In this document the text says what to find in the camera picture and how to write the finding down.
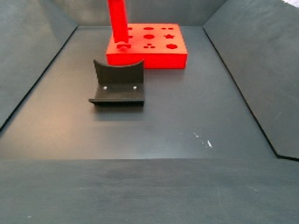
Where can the long red arch peg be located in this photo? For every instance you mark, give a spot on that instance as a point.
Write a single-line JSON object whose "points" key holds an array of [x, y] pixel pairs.
{"points": [[118, 18]]}

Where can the red shape sorter box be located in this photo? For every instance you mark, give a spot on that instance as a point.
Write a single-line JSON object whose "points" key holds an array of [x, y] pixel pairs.
{"points": [[154, 43]]}

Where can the black curved holder bracket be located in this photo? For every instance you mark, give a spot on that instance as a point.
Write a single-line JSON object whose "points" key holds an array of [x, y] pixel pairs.
{"points": [[120, 84]]}

